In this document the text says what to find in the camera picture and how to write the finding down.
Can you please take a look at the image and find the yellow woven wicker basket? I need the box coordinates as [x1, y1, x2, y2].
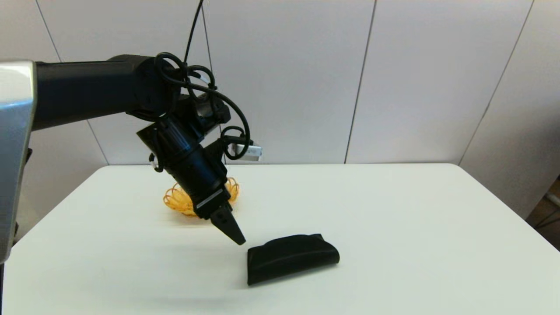
[163, 176, 240, 217]

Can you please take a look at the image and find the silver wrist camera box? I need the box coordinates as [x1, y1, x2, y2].
[227, 142, 263, 163]

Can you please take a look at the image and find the black looping arm cable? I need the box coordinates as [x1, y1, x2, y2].
[153, 0, 255, 174]

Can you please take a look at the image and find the black leather glasses case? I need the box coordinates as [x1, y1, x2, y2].
[247, 234, 340, 286]

